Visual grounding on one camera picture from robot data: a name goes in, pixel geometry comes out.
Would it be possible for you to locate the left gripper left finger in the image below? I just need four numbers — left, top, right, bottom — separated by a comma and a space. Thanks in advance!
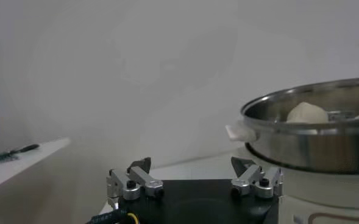
105, 156, 165, 201

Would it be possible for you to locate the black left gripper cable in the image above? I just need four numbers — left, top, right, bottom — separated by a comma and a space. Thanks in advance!
86, 208, 140, 224

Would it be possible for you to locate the white electric cooker base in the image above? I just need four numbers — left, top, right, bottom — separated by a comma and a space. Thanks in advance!
246, 147, 359, 224

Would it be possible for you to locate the stainless steel steamer basket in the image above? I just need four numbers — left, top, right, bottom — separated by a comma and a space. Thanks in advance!
225, 77, 359, 175

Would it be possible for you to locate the white side table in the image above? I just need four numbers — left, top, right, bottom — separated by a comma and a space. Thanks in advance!
0, 137, 72, 194

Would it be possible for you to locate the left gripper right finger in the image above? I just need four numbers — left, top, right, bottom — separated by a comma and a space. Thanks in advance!
230, 156, 284, 200

